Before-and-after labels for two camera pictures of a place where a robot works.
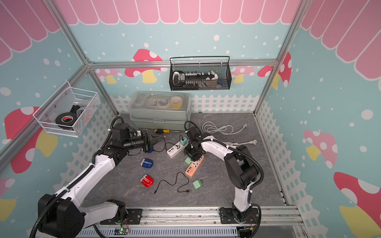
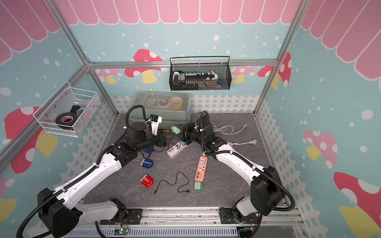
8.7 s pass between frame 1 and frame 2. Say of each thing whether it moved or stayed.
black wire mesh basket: stayed
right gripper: moved
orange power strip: moved
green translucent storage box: stayed
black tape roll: stayed
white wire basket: stayed
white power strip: stayed
